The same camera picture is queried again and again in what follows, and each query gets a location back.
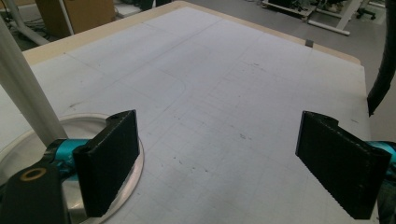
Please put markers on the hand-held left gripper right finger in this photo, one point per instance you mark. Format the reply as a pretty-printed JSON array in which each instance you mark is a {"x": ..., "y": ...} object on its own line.
[{"x": 342, "y": 165}]

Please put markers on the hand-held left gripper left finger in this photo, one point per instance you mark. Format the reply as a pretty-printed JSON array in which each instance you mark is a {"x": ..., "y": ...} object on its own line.
[{"x": 107, "y": 161}]

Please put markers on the metal utensil stand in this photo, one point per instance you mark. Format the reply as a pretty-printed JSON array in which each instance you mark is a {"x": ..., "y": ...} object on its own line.
[{"x": 25, "y": 93}]

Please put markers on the grey tape piece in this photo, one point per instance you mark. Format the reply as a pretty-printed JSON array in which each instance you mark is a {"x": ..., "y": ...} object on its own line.
[{"x": 309, "y": 43}]

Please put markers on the white grid mat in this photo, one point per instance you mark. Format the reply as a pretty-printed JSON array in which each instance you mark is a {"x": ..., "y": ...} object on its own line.
[{"x": 233, "y": 93}]

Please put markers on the brown cardboard box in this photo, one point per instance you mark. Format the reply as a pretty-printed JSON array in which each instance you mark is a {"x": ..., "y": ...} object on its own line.
[{"x": 87, "y": 15}]

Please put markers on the thin white floor stand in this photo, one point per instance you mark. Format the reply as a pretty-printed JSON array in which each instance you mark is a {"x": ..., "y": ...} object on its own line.
[{"x": 66, "y": 18}]

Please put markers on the white desk leg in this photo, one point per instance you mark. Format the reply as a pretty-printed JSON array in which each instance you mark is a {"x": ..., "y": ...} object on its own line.
[{"x": 25, "y": 29}]

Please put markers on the low equipment cart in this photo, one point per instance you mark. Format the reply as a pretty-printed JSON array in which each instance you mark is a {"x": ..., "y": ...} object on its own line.
[{"x": 286, "y": 6}]

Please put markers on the white metal floor frame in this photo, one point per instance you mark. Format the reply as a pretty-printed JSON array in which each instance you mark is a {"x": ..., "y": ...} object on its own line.
[{"x": 342, "y": 21}]

